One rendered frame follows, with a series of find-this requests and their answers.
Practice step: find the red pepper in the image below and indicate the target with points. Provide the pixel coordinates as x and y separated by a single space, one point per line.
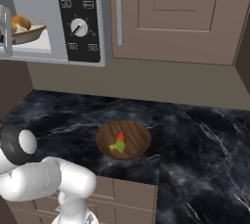
121 136

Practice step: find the brown drawer front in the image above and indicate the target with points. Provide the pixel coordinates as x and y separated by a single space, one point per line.
103 188
135 193

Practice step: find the microwave start button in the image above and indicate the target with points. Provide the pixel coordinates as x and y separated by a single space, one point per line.
93 47

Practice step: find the brown wall cupboard door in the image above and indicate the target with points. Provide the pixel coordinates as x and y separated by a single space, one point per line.
182 16

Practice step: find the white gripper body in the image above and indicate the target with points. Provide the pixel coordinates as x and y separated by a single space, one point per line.
6 29

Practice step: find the grey microwave oven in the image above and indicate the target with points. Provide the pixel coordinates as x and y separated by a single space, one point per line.
39 3

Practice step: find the round wooden plate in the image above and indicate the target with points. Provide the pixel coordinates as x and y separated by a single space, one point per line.
136 140

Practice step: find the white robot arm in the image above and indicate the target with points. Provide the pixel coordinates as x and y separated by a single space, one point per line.
35 179

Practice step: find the brown potato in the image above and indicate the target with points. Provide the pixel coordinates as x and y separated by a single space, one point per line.
21 21

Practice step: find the tan bowl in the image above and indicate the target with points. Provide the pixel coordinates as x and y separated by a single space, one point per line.
31 34

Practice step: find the white garlic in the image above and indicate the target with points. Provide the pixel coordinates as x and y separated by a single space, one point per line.
21 29

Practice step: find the green broccoli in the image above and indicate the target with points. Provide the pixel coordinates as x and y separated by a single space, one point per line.
117 147

